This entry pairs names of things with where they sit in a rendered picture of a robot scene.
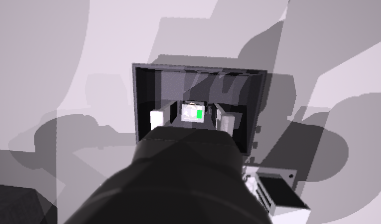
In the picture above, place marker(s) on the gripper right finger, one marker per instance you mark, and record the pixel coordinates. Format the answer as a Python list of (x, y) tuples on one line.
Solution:
[(221, 120)]

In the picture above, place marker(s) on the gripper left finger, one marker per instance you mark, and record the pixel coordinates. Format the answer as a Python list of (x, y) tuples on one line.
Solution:
[(164, 116)]

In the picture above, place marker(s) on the white relay panel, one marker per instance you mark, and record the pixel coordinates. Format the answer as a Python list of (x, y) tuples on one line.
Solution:
[(280, 201)]

